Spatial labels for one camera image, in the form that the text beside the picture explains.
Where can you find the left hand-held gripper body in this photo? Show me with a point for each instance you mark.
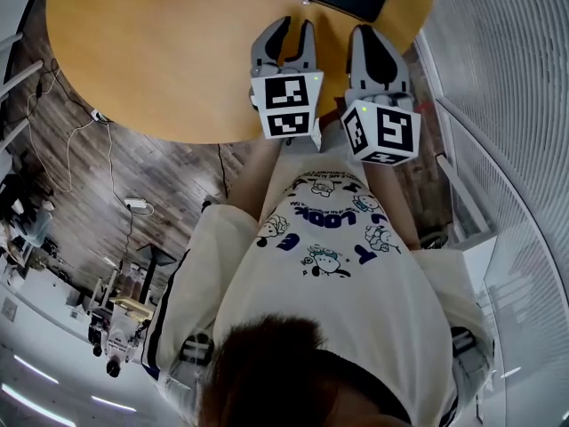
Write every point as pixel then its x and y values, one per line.
pixel 286 105

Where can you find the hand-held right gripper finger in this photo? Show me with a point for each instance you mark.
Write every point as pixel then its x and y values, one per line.
pixel 356 60
pixel 400 78

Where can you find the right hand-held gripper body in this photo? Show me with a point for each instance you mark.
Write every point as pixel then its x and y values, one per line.
pixel 391 131

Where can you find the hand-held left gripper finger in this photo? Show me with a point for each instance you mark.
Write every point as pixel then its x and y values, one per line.
pixel 309 42
pixel 262 47

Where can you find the person's left forearm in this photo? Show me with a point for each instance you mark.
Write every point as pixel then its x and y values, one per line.
pixel 253 176

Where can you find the person's right forearm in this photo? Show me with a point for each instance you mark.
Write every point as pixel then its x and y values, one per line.
pixel 393 203

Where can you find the wide white window blinds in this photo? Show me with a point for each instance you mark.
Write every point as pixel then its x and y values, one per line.
pixel 502 82

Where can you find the black caster wheel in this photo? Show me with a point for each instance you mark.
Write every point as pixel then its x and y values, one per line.
pixel 432 240

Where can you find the white power plug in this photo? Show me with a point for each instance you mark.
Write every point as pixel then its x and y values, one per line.
pixel 100 116

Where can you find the white power adapter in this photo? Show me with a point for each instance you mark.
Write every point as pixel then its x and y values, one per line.
pixel 134 203

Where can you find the white printed t-shirt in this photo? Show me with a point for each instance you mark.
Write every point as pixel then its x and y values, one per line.
pixel 338 309

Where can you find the white metal rack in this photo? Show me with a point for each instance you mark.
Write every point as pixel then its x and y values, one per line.
pixel 18 82

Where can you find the small wooden table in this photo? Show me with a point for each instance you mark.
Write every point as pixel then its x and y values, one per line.
pixel 132 306

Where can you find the clear plastic container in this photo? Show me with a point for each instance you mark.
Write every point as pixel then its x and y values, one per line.
pixel 40 227

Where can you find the white wheeled robot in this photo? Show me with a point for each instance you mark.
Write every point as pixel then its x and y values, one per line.
pixel 116 340

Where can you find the long ceiling light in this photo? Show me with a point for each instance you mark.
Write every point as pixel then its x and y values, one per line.
pixel 37 405
pixel 113 404
pixel 35 368

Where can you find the white table leg frame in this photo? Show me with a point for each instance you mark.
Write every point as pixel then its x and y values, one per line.
pixel 462 203

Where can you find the black pedestal stand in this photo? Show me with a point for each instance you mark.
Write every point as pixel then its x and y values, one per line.
pixel 153 269

